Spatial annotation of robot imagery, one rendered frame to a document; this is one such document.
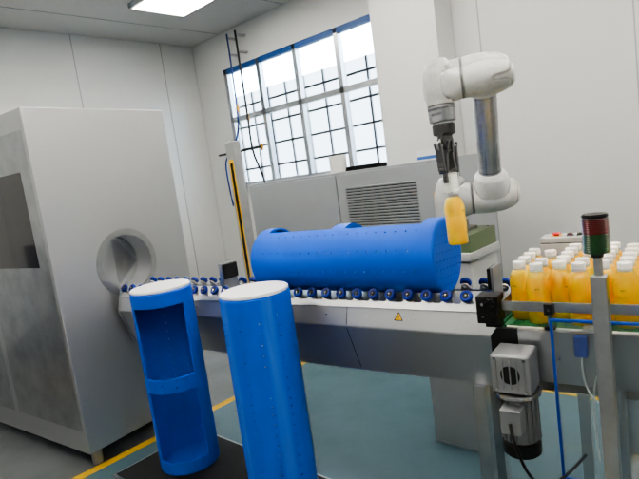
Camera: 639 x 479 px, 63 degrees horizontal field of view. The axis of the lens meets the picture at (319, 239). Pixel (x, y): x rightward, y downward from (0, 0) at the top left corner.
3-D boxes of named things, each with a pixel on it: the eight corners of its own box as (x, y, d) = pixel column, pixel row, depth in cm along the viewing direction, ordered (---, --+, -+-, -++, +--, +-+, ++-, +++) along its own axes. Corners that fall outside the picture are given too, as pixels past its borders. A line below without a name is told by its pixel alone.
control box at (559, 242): (548, 258, 208) (545, 233, 206) (604, 258, 196) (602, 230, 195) (541, 263, 200) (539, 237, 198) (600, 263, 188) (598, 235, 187)
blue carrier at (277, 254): (292, 283, 259) (286, 226, 257) (464, 285, 207) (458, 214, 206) (253, 295, 236) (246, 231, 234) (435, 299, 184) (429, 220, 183)
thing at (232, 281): (236, 289, 271) (231, 259, 269) (242, 289, 268) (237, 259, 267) (222, 294, 263) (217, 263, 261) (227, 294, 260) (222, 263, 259)
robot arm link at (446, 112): (422, 108, 175) (424, 126, 175) (447, 102, 169) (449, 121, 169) (435, 109, 182) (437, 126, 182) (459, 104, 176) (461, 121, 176)
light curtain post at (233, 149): (276, 424, 317) (231, 142, 296) (283, 426, 313) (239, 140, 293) (269, 429, 312) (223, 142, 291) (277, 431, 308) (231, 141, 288)
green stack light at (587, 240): (585, 250, 138) (584, 231, 137) (612, 249, 134) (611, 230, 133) (581, 255, 133) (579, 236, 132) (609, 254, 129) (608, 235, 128)
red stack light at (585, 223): (584, 231, 137) (582, 217, 137) (611, 230, 133) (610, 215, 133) (579, 236, 132) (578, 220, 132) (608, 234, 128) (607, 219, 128)
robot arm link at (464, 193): (436, 219, 270) (432, 177, 267) (473, 215, 265) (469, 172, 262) (435, 223, 255) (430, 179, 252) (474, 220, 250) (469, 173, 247)
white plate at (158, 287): (125, 288, 254) (125, 291, 254) (134, 296, 230) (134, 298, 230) (182, 276, 267) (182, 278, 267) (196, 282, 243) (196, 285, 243)
